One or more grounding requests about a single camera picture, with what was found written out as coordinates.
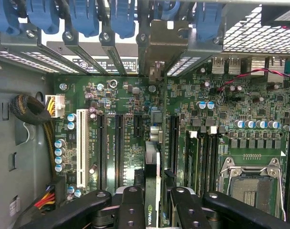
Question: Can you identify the long expansion slot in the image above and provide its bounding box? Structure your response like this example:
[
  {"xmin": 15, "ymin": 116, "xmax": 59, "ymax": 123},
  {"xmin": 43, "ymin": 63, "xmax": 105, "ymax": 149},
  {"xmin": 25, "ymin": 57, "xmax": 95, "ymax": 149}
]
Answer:
[{"xmin": 114, "ymin": 113, "xmax": 125, "ymax": 191}]

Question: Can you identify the silver USB port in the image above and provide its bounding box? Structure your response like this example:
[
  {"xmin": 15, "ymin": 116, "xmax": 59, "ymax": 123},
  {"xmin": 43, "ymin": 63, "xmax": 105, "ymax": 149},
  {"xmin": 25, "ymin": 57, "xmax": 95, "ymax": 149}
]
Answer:
[
  {"xmin": 211, "ymin": 56, "xmax": 226, "ymax": 75},
  {"xmin": 227, "ymin": 56, "xmax": 241, "ymax": 75}
]

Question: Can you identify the blue card retention clip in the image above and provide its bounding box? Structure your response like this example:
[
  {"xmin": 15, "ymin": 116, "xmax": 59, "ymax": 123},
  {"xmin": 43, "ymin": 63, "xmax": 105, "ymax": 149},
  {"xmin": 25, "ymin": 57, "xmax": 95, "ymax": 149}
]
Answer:
[
  {"xmin": 67, "ymin": 0, "xmax": 100, "ymax": 38},
  {"xmin": 26, "ymin": 0, "xmax": 61, "ymax": 35},
  {"xmin": 0, "ymin": 0, "xmax": 21, "ymax": 36},
  {"xmin": 153, "ymin": 0, "xmax": 182, "ymax": 21},
  {"xmin": 195, "ymin": 0, "xmax": 224, "ymax": 43},
  {"xmin": 109, "ymin": 0, "xmax": 137, "ymax": 40}
]

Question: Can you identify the white power connector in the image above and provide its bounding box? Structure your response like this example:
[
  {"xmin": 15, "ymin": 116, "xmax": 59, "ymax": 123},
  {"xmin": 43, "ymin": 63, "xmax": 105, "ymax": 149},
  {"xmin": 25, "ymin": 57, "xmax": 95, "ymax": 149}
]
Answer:
[{"xmin": 45, "ymin": 94, "xmax": 66, "ymax": 119}]

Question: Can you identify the power plug with coloured wires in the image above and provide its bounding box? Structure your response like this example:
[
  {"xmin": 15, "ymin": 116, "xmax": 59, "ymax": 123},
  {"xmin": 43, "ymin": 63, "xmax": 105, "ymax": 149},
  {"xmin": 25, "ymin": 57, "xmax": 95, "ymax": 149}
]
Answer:
[{"xmin": 32, "ymin": 176, "xmax": 67, "ymax": 212}]

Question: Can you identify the green motherboard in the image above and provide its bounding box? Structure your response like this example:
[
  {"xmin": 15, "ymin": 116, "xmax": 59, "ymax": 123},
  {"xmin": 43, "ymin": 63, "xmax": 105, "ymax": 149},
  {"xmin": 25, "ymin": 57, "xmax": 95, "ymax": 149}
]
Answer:
[{"xmin": 53, "ymin": 56, "xmax": 290, "ymax": 221}]

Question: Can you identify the short black expansion slot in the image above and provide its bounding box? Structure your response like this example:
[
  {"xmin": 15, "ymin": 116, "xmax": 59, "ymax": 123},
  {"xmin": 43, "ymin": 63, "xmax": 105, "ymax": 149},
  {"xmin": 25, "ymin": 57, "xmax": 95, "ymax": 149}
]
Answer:
[{"xmin": 133, "ymin": 114, "xmax": 143, "ymax": 138}]

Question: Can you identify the green RAM stick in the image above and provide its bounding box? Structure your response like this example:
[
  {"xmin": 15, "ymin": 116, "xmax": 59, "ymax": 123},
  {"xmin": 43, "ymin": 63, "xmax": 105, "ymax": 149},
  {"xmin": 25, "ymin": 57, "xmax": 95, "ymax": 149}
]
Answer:
[{"xmin": 184, "ymin": 130, "xmax": 200, "ymax": 195}]

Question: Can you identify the red and black twisted wire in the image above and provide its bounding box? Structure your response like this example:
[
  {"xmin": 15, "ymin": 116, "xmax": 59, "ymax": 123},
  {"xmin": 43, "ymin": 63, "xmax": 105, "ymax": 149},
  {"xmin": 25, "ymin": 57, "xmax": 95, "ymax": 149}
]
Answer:
[{"xmin": 216, "ymin": 67, "xmax": 290, "ymax": 93}]

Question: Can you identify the white expansion slot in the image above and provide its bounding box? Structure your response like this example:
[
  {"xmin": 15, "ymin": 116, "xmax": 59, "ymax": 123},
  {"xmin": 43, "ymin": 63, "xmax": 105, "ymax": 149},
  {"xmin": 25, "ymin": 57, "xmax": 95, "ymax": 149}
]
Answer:
[{"xmin": 75, "ymin": 108, "xmax": 90, "ymax": 188}]

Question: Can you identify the silver port block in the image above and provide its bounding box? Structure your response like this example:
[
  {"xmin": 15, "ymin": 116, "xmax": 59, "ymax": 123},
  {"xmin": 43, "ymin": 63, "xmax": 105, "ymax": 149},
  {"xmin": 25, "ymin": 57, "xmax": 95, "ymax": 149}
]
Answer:
[
  {"xmin": 250, "ymin": 56, "xmax": 267, "ymax": 76},
  {"xmin": 266, "ymin": 56, "xmax": 287, "ymax": 83}
]

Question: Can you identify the metal locking lever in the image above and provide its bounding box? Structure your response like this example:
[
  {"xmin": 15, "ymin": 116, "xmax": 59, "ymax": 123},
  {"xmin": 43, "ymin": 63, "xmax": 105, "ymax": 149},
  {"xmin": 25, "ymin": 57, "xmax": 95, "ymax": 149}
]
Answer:
[{"xmin": 277, "ymin": 164, "xmax": 288, "ymax": 221}]

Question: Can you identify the black sleeved power cable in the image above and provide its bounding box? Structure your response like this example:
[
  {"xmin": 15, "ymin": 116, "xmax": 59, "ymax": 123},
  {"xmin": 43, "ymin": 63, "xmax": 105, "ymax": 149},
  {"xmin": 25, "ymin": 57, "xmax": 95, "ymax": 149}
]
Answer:
[{"xmin": 10, "ymin": 94, "xmax": 57, "ymax": 183}]

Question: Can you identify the CPU socket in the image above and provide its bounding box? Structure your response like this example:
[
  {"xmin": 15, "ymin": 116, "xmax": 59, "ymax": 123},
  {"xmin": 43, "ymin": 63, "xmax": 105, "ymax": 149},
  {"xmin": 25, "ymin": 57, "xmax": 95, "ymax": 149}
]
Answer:
[{"xmin": 218, "ymin": 156, "xmax": 288, "ymax": 221}]

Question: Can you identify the open grey PC case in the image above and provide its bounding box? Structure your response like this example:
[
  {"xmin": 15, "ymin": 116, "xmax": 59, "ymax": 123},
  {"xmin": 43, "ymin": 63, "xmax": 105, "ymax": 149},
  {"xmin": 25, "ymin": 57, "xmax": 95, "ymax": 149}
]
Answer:
[{"xmin": 0, "ymin": 0, "xmax": 290, "ymax": 229}]

